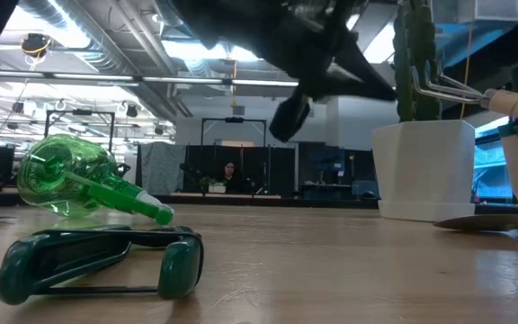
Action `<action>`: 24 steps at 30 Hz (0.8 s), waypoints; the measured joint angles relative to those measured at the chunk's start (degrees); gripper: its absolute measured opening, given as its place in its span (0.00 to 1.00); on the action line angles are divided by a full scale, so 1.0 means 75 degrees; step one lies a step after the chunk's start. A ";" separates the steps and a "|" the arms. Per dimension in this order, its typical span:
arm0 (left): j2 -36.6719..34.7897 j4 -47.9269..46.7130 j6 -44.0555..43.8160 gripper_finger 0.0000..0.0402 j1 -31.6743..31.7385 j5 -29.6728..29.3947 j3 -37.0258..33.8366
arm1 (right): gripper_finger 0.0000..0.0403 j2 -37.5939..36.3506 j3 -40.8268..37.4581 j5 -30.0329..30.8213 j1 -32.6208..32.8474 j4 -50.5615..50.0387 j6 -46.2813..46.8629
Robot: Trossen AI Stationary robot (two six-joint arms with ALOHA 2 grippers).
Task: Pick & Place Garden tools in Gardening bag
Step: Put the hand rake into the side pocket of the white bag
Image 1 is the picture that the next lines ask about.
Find black partition screen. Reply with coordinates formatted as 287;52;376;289
183;143;297;195

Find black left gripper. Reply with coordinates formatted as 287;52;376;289
168;0;397;143

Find gray hanging cloth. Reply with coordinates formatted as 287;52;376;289
136;141;187;197

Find green cactus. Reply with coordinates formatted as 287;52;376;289
392;0;443;123

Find green handled garden snips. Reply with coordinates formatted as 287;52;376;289
0;223;205;307

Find metal scoop with wooden handle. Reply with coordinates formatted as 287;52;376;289
433;213;518;238

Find small green potted plant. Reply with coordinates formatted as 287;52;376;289
198;175;228;195

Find green plastic spray bottle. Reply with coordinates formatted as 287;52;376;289
16;133;175;226

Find long ceiling light strip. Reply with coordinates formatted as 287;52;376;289
0;69;299;89

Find yellow ceiling cable reel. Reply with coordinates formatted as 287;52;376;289
20;33;54;60

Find white hexagonal plant pot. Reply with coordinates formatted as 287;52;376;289
371;119;477;223

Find person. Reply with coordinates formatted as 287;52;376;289
219;160;243;194

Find black gantry frame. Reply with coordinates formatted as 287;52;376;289
44;109;116;152
201;116;268;148

